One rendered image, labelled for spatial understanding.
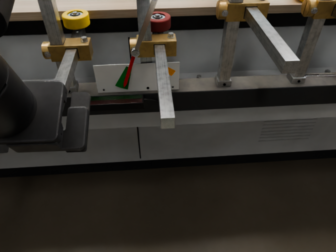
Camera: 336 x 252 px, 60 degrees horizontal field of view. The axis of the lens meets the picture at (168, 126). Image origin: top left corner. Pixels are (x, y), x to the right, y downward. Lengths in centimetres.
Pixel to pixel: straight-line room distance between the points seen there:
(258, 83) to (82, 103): 78
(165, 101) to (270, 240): 98
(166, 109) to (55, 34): 42
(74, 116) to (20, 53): 92
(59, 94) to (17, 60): 94
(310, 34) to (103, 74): 63
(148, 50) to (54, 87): 59
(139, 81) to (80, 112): 63
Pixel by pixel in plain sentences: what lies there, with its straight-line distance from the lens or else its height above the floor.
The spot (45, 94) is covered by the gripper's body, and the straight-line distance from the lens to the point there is 31.
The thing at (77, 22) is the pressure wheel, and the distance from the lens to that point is 96.
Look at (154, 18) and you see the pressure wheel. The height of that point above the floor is 90.
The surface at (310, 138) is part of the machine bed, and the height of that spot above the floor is 20.
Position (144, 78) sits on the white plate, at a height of 75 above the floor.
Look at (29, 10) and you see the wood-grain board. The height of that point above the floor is 90.
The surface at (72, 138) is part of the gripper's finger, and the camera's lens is 30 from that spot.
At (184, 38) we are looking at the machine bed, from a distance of 112.
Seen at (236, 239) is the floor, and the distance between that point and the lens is 143.
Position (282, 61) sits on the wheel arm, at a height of 95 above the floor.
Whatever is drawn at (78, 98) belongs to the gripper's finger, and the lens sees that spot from 33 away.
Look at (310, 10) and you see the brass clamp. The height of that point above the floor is 95.
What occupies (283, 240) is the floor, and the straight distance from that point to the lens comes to 149.
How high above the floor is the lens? 125
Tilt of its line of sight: 42 degrees down
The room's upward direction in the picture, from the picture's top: straight up
